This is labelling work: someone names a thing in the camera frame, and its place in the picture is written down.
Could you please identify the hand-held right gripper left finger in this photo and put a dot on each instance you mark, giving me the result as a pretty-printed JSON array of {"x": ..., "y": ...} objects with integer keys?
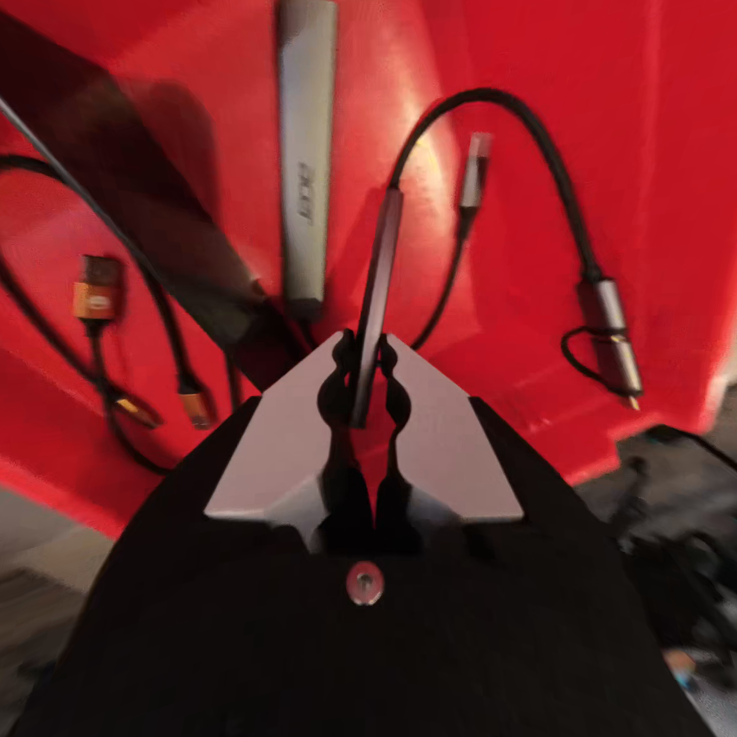
[{"x": 270, "y": 460}]

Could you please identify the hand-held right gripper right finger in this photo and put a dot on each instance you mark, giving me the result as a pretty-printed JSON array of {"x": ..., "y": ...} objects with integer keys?
[{"x": 455, "y": 460}]

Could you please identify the red plastic bin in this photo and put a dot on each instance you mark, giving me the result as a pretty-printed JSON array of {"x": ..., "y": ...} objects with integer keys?
[{"x": 604, "y": 144}]

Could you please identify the black bin divider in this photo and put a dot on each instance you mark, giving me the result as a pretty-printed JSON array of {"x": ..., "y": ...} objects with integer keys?
[{"x": 144, "y": 190}]

